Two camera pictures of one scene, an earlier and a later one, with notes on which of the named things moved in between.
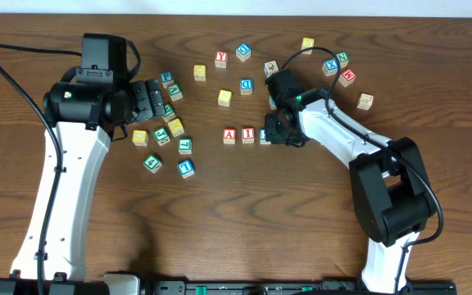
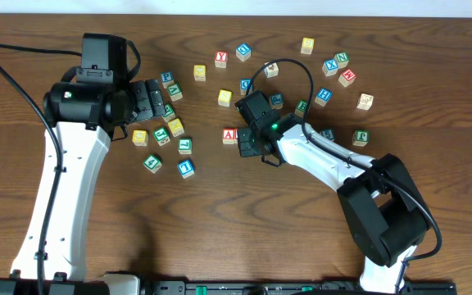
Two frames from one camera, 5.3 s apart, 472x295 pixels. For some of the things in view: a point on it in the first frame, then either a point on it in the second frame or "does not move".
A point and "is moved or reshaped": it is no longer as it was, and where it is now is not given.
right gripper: [271, 133] to [245, 148]
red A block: [229, 136] does not move
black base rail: [292, 287] does not move
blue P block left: [167, 78] does not move
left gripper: [143, 108] does not move
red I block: [247, 135] is moved or reshaped
